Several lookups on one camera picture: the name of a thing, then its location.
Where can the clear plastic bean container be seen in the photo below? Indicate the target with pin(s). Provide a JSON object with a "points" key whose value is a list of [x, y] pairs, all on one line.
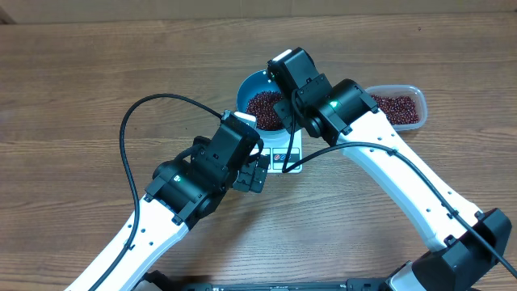
{"points": [[407, 90]]}

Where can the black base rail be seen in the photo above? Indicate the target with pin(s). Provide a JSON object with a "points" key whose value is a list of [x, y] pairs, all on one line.
{"points": [[160, 282]]}

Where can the red beans in container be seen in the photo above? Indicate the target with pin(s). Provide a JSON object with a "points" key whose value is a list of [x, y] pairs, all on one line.
{"points": [[399, 110]]}

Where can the red beans in bowl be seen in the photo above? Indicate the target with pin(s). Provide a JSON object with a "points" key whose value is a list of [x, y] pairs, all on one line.
{"points": [[261, 106]]}

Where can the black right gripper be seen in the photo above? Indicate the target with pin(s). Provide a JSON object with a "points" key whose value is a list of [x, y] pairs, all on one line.
{"points": [[284, 108]]}

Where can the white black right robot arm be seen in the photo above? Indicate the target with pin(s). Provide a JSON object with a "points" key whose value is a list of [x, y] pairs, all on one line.
{"points": [[463, 242]]}

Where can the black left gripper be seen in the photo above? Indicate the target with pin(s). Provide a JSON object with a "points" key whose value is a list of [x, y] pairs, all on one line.
{"points": [[245, 179]]}

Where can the teal bowl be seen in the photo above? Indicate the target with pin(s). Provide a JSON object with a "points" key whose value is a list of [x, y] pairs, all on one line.
{"points": [[256, 83]]}

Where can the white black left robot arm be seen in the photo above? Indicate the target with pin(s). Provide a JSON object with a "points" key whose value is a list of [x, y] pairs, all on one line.
{"points": [[146, 235]]}

